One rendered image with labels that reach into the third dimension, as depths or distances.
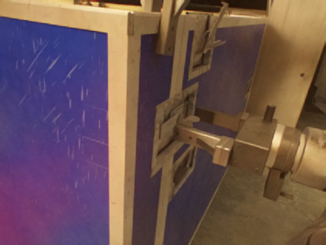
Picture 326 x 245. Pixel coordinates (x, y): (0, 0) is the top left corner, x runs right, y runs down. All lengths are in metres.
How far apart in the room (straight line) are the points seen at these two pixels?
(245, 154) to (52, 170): 0.30
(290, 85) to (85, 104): 1.52
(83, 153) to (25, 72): 0.14
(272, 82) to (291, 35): 0.28
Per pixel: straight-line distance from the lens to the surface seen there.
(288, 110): 1.79
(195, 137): 0.41
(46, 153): 0.44
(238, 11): 1.41
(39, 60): 0.37
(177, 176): 0.58
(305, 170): 0.41
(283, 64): 1.68
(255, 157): 0.39
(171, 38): 0.33
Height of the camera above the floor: 0.97
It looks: 25 degrees down
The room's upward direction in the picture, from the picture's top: 5 degrees clockwise
